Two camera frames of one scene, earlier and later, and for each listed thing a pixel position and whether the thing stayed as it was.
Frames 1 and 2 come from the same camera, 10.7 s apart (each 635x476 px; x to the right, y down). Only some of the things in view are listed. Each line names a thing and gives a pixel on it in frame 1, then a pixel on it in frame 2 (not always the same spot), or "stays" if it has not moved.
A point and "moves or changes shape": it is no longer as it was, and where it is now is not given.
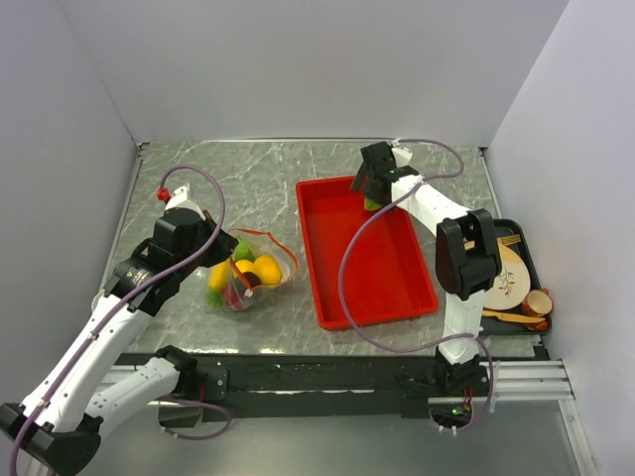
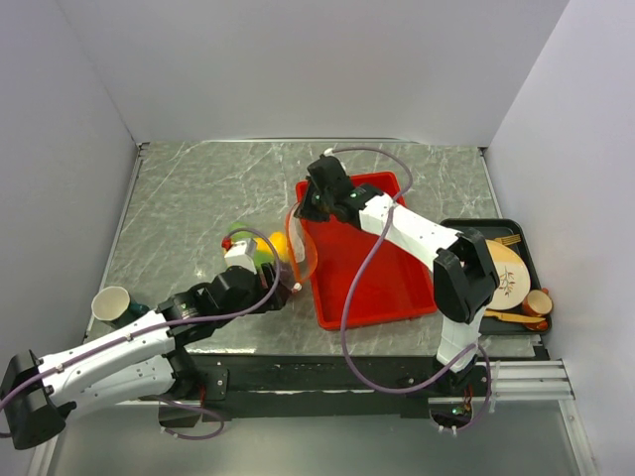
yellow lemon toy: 268,270 moves or changes shape
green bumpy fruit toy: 242,251 moves or changes shape
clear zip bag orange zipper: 258,263 moves or changes shape
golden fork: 507,240 stays
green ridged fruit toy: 371,205 moves or changes shape
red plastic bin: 386,277 stays
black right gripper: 358,180 -> 305,210
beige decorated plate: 513,284 stays
